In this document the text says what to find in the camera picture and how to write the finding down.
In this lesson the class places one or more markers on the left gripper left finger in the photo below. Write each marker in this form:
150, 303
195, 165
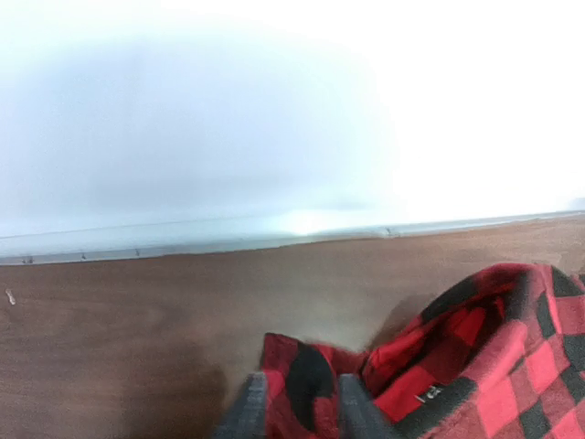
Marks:
245, 417

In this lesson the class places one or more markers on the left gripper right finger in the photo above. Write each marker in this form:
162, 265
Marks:
360, 418

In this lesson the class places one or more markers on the red black plaid shirt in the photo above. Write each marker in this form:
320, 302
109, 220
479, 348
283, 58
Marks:
498, 355

